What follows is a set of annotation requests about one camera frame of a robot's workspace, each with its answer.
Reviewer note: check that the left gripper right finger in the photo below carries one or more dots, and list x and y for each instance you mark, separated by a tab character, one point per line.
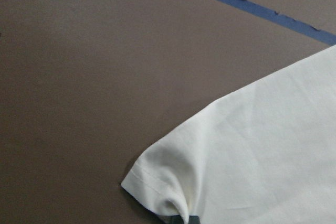
194	219

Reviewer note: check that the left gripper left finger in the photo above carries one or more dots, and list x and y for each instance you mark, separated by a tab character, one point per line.
177	219

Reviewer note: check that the white long-sleeve cat shirt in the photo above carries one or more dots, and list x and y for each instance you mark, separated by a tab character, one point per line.
262	154

